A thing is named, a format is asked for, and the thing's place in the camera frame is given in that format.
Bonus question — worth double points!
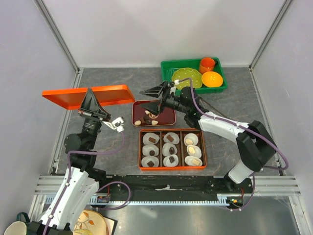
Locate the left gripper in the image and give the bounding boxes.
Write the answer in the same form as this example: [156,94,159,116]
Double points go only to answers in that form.
[78,88,111,149]

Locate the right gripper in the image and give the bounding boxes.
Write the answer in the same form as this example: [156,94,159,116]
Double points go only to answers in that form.
[139,81,189,116]

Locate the orange box lid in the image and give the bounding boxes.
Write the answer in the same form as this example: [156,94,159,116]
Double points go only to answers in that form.
[42,84,135,110]

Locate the dark red lacquer tray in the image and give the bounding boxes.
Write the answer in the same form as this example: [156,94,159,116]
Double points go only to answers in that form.
[132,100,176,127]

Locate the brown bar chocolate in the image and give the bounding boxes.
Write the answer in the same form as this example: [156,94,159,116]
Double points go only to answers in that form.
[148,138,157,143]

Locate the metal serving tongs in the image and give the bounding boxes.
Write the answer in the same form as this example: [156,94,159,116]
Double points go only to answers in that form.
[199,97,228,118]

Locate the white oval chocolate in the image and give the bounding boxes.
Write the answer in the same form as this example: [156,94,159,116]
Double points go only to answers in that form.
[187,146,196,155]
[185,139,193,145]

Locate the white rectangular chocolate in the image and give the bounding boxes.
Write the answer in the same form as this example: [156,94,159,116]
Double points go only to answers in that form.
[192,159,200,165]

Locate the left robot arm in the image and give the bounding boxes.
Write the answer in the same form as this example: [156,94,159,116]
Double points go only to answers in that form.
[26,89,111,235]

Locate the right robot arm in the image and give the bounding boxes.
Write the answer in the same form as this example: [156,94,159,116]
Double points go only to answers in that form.
[140,81,277,193]

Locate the white round chocolate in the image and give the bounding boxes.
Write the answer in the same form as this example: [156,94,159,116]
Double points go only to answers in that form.
[134,120,141,126]

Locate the orange chocolate box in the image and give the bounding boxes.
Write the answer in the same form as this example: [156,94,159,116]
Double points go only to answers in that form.
[138,129,207,171]

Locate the green plastic bin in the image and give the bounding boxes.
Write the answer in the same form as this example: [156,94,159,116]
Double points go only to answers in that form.
[161,57,228,94]

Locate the yellow-green dotted plate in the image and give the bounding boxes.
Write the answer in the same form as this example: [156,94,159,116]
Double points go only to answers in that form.
[172,68,203,90]

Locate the white paper cup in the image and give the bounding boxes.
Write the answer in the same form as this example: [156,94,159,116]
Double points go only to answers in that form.
[186,145,202,158]
[183,133,199,146]
[185,156,203,166]
[142,132,159,145]
[141,156,159,167]
[163,132,179,144]
[162,143,178,157]
[142,144,159,156]
[163,154,179,167]

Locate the orange bowl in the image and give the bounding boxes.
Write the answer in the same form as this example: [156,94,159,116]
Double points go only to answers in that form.
[201,71,224,88]

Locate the orange cup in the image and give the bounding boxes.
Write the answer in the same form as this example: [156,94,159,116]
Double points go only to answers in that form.
[199,57,215,74]

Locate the floral decorated plate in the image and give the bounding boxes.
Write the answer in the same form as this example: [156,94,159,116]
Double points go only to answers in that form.
[73,210,109,235]

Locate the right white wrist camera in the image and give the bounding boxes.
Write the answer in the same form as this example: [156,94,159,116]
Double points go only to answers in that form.
[169,82,176,95]

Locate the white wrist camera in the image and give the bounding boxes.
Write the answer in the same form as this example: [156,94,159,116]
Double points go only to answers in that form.
[169,82,176,95]
[102,117,125,133]

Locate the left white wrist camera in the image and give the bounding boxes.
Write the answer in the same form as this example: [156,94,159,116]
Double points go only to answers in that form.
[102,117,125,133]

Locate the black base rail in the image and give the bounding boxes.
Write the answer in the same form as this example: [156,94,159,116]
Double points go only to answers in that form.
[93,172,252,202]

